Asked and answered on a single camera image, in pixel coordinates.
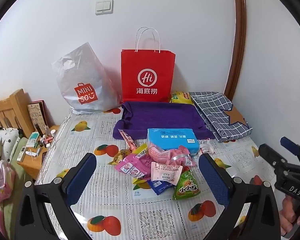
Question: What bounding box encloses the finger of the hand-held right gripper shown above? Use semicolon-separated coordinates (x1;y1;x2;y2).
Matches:
258;143;292;173
280;136;300;166

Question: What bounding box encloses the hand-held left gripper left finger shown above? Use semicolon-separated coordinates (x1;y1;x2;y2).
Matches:
15;152;98;240

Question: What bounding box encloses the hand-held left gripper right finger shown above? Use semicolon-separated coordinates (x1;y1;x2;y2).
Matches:
198;153;282;240

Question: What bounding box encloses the green snack packet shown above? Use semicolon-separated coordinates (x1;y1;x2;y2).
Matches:
174;170;201;200

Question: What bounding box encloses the small white candy packet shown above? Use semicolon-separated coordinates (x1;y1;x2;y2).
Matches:
199;140;215;154

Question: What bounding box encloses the yellow snack packet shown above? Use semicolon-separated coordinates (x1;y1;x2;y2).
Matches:
109;149;133;167

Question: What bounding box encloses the white and pink snack packet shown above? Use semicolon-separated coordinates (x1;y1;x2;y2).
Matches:
150;162;183;186

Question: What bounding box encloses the blue snack packet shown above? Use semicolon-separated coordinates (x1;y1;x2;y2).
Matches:
147;179;177;196

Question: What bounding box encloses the pink cartoon snack packet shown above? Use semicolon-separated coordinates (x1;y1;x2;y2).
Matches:
115;152;153;180

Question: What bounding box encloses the orange stick snack packet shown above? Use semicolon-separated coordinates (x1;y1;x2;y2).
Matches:
118;129;138;153

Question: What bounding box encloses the pale pink snack packet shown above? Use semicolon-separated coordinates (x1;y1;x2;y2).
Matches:
148;142;171;161

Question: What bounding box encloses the yellow-green snack packet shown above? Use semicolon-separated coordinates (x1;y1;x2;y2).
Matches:
131;142;148;159

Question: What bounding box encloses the person's right hand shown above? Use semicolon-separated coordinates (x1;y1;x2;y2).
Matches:
279;194;300;237

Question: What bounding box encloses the wooden nightstand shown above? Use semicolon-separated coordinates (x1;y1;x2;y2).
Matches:
16;125;60;180

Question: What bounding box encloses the blue tissue pack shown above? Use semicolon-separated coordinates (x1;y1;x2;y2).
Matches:
147;128;199;157

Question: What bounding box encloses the teal and white box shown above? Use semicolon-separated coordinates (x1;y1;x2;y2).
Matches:
26;131;40;147

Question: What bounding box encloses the fruit print tablecloth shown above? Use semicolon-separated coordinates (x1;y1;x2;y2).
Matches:
35;105;290;240

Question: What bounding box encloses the white remote control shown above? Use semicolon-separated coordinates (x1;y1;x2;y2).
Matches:
16;146;28;162

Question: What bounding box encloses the grey checked cloth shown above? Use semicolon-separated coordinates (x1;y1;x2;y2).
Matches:
189;92;253;143

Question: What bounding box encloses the green bedding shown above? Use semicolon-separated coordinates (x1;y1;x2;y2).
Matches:
0;137;35;235

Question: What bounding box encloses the patterned book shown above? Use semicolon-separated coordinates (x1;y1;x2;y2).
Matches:
27;100;49;133

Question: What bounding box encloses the purple towel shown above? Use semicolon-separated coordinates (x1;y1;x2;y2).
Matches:
112;101;215;140

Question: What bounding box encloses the floral pillow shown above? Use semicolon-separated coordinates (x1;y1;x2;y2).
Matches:
0;127;22;163

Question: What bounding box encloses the yellow snack bag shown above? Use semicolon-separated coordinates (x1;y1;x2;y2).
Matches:
170;91;194;104

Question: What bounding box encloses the wooden bed headboard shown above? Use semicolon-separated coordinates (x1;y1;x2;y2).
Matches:
0;89;35;138

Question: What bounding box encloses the white plastic shopping bag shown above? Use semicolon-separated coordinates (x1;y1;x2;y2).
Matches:
51;42;123;115

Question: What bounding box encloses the red paper bag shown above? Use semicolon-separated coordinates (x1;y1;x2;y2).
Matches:
121;27;176;103

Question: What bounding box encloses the brown wooden door frame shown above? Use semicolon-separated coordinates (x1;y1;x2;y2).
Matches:
224;0;248;103

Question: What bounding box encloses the white light switch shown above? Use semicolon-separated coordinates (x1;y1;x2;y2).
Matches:
95;0;114;15

